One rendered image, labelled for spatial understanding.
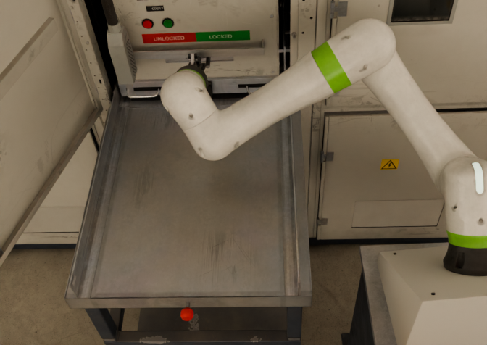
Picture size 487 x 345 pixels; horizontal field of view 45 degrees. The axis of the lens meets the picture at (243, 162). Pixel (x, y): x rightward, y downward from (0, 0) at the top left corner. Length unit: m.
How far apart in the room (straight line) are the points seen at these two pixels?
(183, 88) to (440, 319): 0.76
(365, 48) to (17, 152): 0.94
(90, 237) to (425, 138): 0.91
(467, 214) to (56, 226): 1.69
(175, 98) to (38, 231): 1.37
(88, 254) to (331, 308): 1.14
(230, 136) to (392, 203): 1.08
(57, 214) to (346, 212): 1.15
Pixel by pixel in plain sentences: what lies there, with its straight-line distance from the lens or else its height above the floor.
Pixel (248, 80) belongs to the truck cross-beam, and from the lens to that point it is 1.87.
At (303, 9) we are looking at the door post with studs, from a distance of 1.67.
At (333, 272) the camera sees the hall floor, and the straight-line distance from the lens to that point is 2.49.
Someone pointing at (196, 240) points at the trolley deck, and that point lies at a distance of 1.58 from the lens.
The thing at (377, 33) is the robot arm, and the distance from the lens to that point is 1.35.
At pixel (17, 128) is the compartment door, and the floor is 1.08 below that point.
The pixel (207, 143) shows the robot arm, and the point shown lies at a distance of 1.39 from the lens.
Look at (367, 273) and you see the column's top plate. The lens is 1.64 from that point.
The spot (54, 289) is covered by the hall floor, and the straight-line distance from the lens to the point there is 2.62.
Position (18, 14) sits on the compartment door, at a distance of 1.61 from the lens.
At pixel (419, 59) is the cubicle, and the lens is 1.81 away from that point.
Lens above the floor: 2.16
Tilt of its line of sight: 50 degrees down
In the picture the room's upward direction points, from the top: 5 degrees counter-clockwise
